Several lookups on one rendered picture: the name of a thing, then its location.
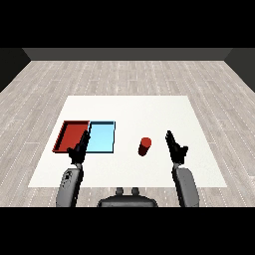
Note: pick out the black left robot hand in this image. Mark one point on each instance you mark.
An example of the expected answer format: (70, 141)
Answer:
(79, 151)

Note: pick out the red open box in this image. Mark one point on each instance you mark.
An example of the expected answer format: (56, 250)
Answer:
(71, 136)

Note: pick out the red can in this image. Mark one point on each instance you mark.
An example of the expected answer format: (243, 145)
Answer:
(144, 146)

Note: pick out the dark grey robot body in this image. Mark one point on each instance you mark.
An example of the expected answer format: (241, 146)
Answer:
(127, 200)

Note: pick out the light blue open box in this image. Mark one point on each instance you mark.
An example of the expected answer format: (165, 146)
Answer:
(100, 137)

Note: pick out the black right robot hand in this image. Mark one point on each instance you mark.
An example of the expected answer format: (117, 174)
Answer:
(177, 150)

